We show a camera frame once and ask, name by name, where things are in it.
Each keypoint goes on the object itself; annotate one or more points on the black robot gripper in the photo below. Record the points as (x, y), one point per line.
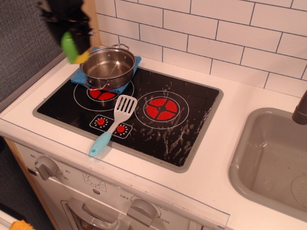
(67, 16)

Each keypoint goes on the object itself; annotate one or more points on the green and yellow toy corn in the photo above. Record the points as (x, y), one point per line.
(70, 50)

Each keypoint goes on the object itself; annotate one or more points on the silver metal pot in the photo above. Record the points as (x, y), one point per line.
(106, 67)

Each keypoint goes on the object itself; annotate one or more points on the wooden side panel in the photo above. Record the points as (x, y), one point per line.
(89, 8)

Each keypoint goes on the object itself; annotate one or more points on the blue cloth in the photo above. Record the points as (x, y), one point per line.
(79, 77)

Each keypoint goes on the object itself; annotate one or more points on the grey left oven knob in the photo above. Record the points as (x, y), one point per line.
(46, 167)

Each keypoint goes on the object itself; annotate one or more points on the grey oven knob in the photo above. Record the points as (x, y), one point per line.
(46, 167)
(142, 211)

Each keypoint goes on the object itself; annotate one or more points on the white toy oven front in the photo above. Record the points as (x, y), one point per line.
(80, 201)

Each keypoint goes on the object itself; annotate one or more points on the grey right oven knob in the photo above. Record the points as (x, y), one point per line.
(142, 211)

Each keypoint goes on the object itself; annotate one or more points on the orange cloth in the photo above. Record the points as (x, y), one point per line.
(21, 225)

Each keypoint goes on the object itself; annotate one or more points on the grey plastic sink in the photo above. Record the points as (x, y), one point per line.
(269, 166)

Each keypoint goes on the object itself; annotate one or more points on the grey faucet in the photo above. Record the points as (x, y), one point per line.
(300, 113)

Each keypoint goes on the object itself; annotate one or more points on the white spatula with blue handle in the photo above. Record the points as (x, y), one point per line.
(124, 108)

